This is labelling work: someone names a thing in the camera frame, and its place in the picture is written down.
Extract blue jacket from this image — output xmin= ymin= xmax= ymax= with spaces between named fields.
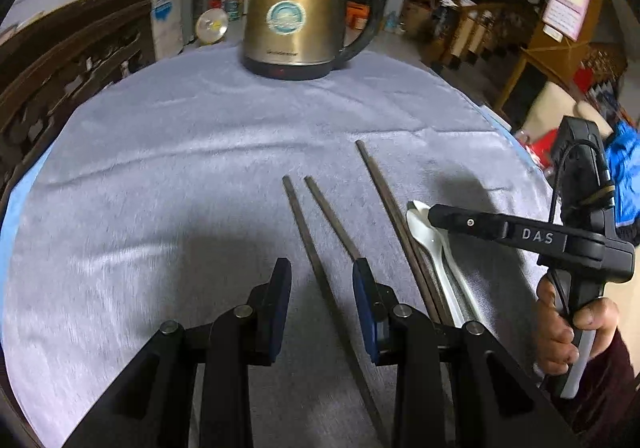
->
xmin=606 ymin=120 xmax=640 ymax=245

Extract bronze electric kettle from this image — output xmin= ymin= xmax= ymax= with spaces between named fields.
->
xmin=241 ymin=0 xmax=384 ymax=80

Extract person's right hand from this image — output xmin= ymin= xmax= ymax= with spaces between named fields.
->
xmin=533 ymin=273 xmax=622 ymax=377

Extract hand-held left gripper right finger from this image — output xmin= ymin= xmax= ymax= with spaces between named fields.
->
xmin=351 ymin=258 xmax=581 ymax=448

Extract wall calendar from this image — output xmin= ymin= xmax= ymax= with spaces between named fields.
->
xmin=542 ymin=0 xmax=595 ymax=42

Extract orange cardboard boxes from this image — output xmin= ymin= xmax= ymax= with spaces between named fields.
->
xmin=347 ymin=0 xmax=391 ymax=31

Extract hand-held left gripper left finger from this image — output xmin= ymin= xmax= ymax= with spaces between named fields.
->
xmin=65 ymin=257 xmax=294 ymax=448

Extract white ceramic spoon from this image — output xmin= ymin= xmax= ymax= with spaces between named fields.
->
xmin=419 ymin=243 xmax=468 ymax=327

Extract beige armchair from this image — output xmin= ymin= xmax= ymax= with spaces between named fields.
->
xmin=524 ymin=80 xmax=614 ymax=145

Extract wooden stair railing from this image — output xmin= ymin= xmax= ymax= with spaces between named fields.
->
xmin=439 ymin=0 xmax=542 ymax=69

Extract wooden pillar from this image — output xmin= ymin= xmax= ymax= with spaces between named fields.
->
xmin=494 ymin=0 xmax=609 ymax=129

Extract white chest freezer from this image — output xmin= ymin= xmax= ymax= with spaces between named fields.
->
xmin=149 ymin=0 xmax=184 ymax=61

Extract person's right forearm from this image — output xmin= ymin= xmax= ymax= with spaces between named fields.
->
xmin=547 ymin=325 xmax=640 ymax=435

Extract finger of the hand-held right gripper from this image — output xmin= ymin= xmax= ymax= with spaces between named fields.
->
xmin=428 ymin=203 xmax=571 ymax=253

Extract white ceramic spoons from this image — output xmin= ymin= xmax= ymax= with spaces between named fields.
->
xmin=406 ymin=200 xmax=484 ymax=325

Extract blue table cover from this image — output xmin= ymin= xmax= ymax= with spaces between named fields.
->
xmin=0 ymin=100 xmax=538 ymax=281

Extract red plastic chair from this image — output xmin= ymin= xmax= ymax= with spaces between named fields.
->
xmin=531 ymin=128 xmax=562 ymax=169

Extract carved dark wooden table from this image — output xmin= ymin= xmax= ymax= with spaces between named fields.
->
xmin=0 ymin=0 xmax=157 ymax=201

